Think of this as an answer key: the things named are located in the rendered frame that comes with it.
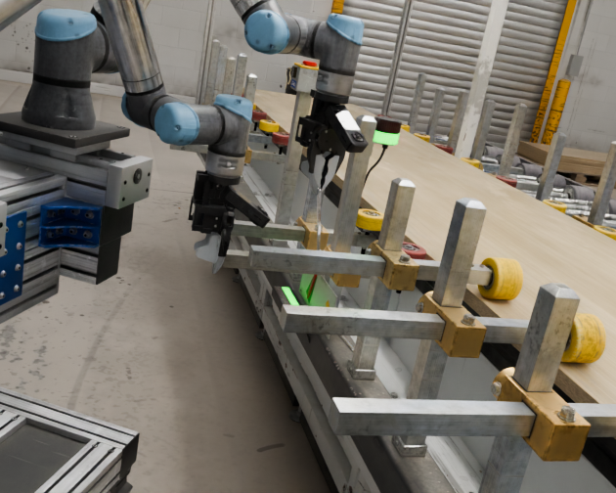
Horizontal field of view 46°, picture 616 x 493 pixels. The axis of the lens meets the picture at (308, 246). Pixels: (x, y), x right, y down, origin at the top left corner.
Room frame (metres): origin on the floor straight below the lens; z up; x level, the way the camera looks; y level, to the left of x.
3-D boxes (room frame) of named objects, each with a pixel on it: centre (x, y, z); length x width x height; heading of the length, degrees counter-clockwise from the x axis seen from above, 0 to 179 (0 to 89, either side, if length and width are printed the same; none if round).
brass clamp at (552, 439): (0.81, -0.31, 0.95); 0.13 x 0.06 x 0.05; 18
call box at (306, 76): (2.02, 0.09, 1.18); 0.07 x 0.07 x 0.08; 18
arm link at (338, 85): (1.51, 0.01, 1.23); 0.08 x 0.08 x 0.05
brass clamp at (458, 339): (1.04, -0.24, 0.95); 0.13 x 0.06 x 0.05; 18
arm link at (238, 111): (1.41, 0.19, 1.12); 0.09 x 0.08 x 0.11; 139
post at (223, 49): (3.44, 0.56, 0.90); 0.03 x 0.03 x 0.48; 18
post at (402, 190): (1.30, -0.15, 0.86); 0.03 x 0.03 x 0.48; 18
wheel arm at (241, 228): (1.72, 0.04, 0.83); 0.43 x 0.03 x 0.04; 108
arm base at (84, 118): (1.53, 0.58, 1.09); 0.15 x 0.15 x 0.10
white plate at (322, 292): (1.56, -0.04, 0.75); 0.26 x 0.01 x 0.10; 18
